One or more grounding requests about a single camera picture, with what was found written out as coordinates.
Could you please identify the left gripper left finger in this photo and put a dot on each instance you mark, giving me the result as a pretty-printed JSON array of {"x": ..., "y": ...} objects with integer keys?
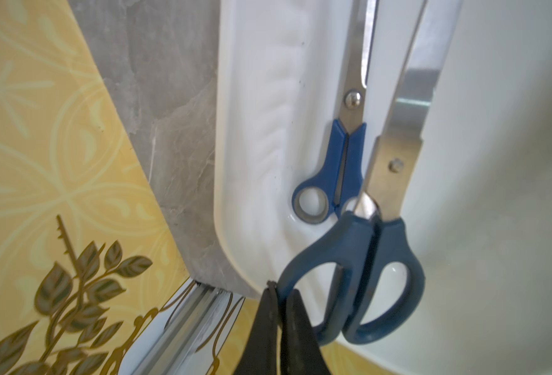
[{"x": 259, "y": 355}]

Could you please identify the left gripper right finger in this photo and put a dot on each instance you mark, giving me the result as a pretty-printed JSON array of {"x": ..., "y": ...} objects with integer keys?
[{"x": 300, "y": 353}]

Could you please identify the dark blue handled scissors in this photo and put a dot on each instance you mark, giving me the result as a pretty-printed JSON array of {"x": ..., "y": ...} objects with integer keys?
[{"x": 378, "y": 281}]

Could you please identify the light blue handled scissors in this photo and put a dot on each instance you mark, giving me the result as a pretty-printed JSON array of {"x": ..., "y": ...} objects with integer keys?
[{"x": 340, "y": 178}]

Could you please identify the white plastic storage box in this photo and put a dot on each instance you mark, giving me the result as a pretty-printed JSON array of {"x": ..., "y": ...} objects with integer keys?
[{"x": 479, "y": 207}]

